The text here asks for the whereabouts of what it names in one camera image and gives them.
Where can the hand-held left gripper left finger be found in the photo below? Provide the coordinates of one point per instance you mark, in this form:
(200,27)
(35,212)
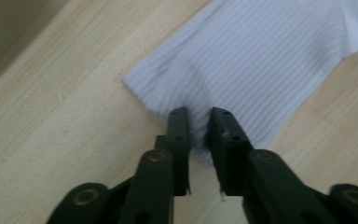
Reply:
(180,149)

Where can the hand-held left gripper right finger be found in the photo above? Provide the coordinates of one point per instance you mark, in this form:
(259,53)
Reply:
(230,155)

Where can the white sock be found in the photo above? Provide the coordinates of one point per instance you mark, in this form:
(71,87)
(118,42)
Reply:
(245,56)

